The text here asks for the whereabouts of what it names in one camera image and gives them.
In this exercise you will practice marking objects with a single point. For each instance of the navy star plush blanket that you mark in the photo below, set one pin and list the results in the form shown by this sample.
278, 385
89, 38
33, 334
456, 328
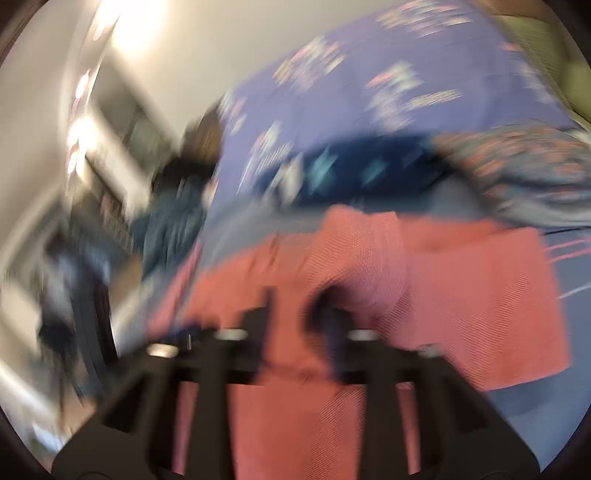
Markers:
369, 170

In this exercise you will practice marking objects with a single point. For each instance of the purple tree print blanket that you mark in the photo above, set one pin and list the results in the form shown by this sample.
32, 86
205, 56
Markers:
332, 92

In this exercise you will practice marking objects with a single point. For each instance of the pink mesh garment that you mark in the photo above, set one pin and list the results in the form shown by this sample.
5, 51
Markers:
461, 300

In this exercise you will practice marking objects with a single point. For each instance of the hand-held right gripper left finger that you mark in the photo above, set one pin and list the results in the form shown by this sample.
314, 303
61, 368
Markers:
257, 325

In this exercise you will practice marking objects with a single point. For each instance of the grey striped bedsheet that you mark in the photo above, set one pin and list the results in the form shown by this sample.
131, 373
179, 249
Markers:
531, 406

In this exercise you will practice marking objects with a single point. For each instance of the large green pillow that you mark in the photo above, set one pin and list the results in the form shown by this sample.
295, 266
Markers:
572, 78

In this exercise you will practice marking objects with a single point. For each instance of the teal cloth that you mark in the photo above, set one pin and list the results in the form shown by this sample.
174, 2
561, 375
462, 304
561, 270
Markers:
171, 221

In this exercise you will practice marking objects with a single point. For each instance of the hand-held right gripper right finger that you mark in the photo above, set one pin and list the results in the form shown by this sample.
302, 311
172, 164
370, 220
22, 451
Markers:
328, 333

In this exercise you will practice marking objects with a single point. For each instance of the floral folded cloth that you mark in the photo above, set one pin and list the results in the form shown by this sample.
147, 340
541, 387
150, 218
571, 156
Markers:
521, 161

